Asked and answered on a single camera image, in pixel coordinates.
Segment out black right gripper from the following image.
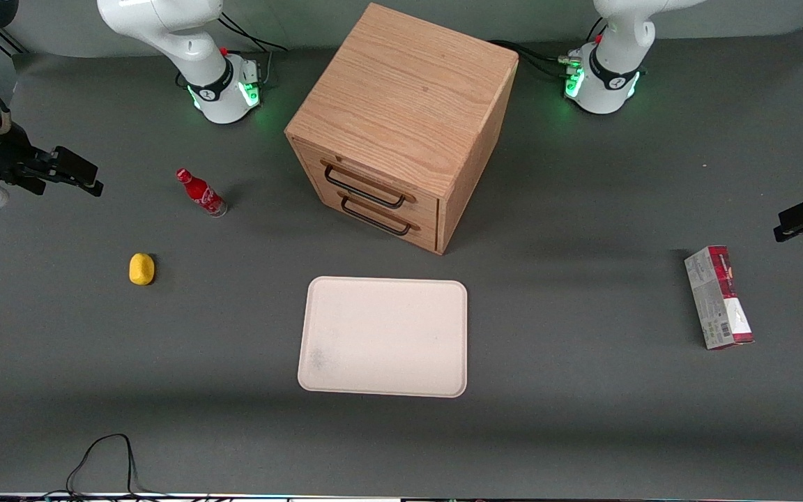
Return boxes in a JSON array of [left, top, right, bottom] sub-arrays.
[[0, 123, 105, 198]]

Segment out red coke bottle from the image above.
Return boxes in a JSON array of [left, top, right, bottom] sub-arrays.
[[176, 168, 228, 218]]

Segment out cream plastic tray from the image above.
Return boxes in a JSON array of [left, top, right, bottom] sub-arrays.
[[297, 276, 468, 399]]

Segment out yellow lemon-shaped sponge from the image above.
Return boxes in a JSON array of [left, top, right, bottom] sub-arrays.
[[128, 252, 156, 287]]

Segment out red and grey carton box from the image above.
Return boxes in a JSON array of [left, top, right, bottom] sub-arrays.
[[684, 245, 755, 351]]

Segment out wooden drawer front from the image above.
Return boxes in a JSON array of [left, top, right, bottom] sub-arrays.
[[303, 178, 441, 253], [293, 139, 441, 228]]

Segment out dark grey table mat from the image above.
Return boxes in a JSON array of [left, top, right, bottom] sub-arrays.
[[0, 24, 803, 497]]

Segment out oak wooden drawer cabinet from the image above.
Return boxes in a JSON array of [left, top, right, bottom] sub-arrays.
[[284, 2, 519, 256]]

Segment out aluminium frame rail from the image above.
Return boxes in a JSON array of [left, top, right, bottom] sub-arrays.
[[0, 28, 30, 58]]

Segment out black right arm base cables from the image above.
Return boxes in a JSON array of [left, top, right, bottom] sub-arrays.
[[219, 11, 289, 93]]

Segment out black arm base cables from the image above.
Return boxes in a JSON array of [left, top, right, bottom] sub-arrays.
[[488, 17, 608, 79], [219, 11, 289, 93]]

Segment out thin black looped cable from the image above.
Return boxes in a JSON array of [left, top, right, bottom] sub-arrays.
[[39, 433, 186, 501]]

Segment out black metal drawer handle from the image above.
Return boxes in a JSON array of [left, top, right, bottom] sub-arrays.
[[322, 162, 418, 210], [340, 194, 420, 236]]

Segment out black left arm base cables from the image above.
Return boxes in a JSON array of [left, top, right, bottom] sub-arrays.
[[488, 17, 608, 79]]

